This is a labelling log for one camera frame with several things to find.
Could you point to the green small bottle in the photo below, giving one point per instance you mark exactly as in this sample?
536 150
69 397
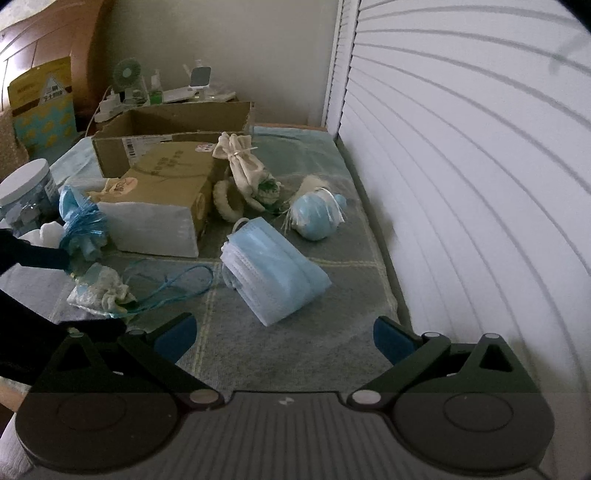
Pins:
155 92

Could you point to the wooden headboard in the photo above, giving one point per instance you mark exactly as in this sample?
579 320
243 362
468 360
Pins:
65 28

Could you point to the light blue plush ball toy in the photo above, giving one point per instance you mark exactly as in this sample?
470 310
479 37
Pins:
315 211

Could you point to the yellow blue package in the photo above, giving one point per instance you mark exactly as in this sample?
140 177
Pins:
41 103

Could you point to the cream drawstring pouch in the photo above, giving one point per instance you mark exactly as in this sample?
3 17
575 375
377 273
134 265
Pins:
254 181

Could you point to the white power strip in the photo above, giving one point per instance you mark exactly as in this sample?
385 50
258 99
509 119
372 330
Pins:
108 108

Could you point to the small green desk fan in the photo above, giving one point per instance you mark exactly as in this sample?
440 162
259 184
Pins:
129 83

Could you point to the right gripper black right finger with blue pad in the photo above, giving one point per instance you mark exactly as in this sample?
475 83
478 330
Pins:
414 359

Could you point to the cream fluffy scrunchie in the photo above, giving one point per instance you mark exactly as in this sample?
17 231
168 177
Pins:
228 201

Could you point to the open brown cardboard box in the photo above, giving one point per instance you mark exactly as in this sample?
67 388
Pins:
124 140

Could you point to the white cloth bag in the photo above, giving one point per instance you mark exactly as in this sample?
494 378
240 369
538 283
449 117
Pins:
101 291

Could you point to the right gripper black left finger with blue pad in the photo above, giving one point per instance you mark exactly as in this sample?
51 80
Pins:
150 371

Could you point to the white louvered shutter door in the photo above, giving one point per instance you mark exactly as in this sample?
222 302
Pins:
468 123

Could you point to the blue plastic bag bundle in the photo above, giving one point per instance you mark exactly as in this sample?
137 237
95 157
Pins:
85 229

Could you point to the white router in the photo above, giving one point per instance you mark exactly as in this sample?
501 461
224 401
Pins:
194 95

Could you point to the grey teal blanket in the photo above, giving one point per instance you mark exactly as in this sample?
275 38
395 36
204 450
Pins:
327 344

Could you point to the clear jar white lid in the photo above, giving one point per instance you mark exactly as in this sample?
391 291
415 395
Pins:
29 197

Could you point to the tan paper tissue pack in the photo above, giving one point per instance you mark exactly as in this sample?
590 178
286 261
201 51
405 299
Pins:
160 205

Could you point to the stack of blue face masks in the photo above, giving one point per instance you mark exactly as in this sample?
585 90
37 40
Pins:
268 272

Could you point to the phone on white stand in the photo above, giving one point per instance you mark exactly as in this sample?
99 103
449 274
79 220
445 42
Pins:
199 80

